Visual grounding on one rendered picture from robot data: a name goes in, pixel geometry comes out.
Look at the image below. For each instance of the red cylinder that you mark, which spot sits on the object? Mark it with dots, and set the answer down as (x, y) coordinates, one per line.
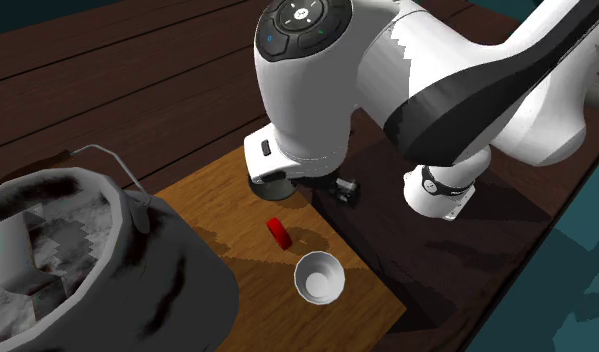
(279, 233)

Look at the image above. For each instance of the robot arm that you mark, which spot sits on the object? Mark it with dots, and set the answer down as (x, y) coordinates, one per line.
(318, 92)

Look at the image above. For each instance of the white bowl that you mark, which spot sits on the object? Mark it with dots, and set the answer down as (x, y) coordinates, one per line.
(319, 279)

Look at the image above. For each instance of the light wooden table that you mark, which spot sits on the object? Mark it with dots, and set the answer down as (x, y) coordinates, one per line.
(299, 322)

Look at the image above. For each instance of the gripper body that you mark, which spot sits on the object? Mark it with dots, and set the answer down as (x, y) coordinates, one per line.
(322, 182)

